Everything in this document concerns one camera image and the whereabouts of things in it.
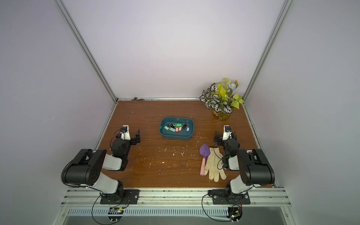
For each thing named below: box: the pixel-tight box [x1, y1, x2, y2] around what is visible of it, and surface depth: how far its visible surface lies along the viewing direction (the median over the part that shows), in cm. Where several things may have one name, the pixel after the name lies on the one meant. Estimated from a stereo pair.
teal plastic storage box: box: [158, 116, 195, 141], surface depth 102 cm
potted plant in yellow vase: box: [199, 77, 244, 121], surface depth 93 cm
